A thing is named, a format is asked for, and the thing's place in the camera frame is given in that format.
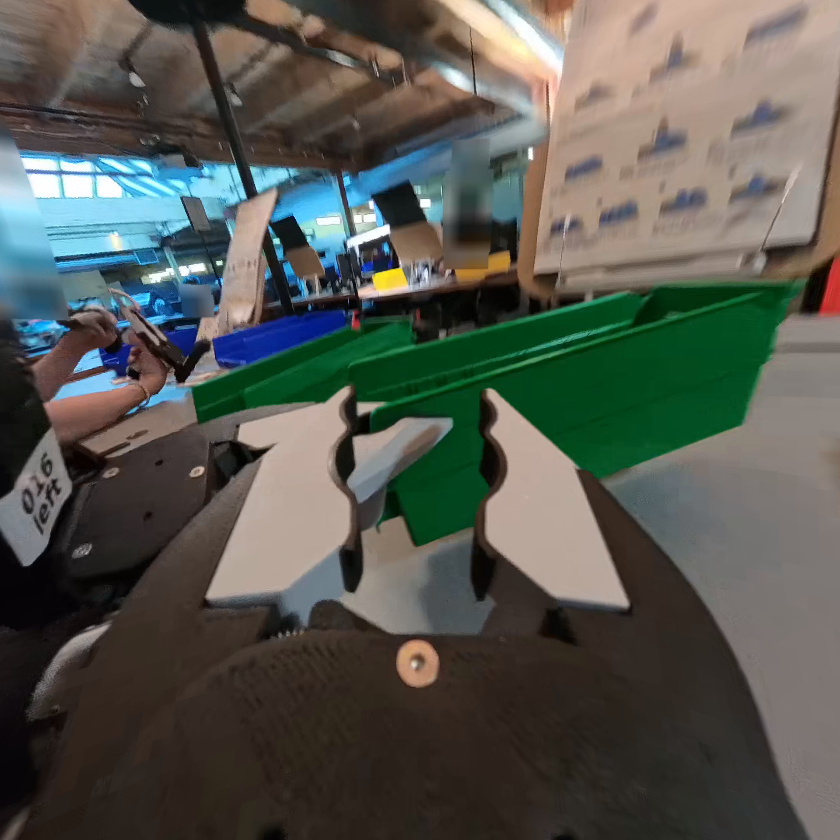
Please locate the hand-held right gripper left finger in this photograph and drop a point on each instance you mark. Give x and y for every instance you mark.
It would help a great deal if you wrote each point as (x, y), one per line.
(289, 518)

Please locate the yellow plastic bin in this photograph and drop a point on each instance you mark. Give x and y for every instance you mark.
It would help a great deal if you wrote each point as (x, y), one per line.
(390, 281)
(482, 269)

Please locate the blue plastic bin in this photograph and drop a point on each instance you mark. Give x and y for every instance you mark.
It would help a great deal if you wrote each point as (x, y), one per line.
(275, 341)

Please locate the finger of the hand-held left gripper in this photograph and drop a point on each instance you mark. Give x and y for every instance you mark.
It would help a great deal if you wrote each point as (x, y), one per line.
(275, 430)
(394, 453)

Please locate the paper instruction sheet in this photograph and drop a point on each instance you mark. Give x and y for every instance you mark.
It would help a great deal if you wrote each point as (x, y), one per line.
(656, 131)
(246, 262)

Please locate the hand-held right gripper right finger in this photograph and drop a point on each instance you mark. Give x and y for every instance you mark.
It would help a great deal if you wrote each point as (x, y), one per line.
(544, 525)

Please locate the another person's forearm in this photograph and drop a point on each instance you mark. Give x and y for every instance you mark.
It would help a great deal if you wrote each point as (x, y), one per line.
(59, 371)
(92, 417)

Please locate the black metal pole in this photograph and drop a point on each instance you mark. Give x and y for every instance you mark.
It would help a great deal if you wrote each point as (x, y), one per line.
(223, 105)

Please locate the wooden board document stand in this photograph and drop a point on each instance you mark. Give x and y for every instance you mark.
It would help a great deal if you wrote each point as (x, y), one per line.
(530, 216)

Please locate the silver air duct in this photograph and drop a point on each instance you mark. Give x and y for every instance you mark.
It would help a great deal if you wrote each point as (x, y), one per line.
(499, 65)

